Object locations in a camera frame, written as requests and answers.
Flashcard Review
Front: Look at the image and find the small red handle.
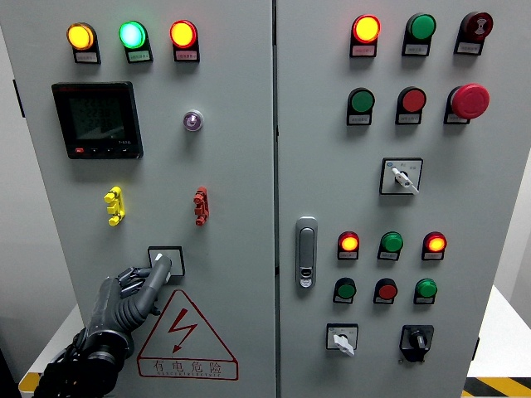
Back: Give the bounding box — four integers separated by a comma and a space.
192, 186, 210, 227

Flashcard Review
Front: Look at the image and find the small yellow handle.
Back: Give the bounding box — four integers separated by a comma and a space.
104, 185, 126, 227

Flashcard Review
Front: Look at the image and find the silver door lock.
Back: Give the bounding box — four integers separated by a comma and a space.
295, 216, 319, 289

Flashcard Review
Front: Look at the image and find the black display meter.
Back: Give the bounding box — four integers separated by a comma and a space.
51, 81, 144, 160

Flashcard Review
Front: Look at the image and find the small red lit lamp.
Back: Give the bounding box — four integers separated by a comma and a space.
338, 231, 360, 253
423, 231, 448, 254

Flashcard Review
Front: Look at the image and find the turn switch with white handle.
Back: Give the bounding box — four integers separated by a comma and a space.
148, 245, 184, 285
325, 323, 359, 357

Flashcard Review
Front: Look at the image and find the large red-rimmed lit lamp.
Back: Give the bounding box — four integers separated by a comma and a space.
351, 14, 382, 44
169, 19, 198, 49

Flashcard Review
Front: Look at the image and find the large yellow lamp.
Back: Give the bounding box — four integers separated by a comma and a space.
66, 22, 96, 51

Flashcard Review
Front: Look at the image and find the large red push button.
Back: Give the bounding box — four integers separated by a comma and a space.
397, 86, 427, 114

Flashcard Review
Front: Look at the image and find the dark red buzzer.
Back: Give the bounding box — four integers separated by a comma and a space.
461, 11, 494, 41

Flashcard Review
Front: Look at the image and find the turn switch with black handle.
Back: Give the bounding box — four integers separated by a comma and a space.
398, 324, 436, 365

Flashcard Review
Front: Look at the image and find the small red push button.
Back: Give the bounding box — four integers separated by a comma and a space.
374, 278, 399, 301

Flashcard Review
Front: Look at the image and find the large green push button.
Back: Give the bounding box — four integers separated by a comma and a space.
406, 12, 437, 41
347, 87, 376, 114

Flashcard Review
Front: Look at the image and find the small white lamp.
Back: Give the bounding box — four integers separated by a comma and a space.
183, 109, 205, 133

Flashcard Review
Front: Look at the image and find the small green lamp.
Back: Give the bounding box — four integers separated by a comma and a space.
380, 231, 404, 254

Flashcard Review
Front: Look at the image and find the large turn switch white handle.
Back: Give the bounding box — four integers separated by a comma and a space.
378, 157, 424, 197

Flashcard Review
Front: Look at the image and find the red warning triangle sticker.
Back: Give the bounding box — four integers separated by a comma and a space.
137, 289, 240, 381

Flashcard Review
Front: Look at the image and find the pale grey cabinet door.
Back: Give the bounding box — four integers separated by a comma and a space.
0, 0, 278, 398
275, 0, 531, 398

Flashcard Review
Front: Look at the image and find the large red stop button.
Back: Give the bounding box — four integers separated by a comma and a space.
448, 83, 491, 121

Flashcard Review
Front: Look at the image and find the small green push button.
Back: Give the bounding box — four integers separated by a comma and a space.
414, 278, 438, 299
334, 277, 357, 300

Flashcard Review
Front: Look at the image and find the black yellow striped tape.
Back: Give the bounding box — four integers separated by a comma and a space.
462, 376, 531, 398
18, 372, 47, 395

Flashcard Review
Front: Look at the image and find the large lit green lamp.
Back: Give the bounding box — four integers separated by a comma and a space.
119, 20, 148, 50

